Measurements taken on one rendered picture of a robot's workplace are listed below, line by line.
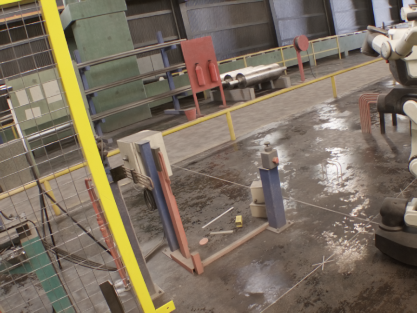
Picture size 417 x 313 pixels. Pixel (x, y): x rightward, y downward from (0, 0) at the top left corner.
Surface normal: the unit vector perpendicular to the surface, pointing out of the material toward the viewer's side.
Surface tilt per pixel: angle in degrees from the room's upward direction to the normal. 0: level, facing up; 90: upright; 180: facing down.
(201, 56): 90
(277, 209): 90
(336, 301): 0
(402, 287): 0
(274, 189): 90
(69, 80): 90
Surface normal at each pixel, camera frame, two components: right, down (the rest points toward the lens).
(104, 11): 0.54, 0.14
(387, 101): -0.69, 0.37
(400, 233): -0.23, -0.93
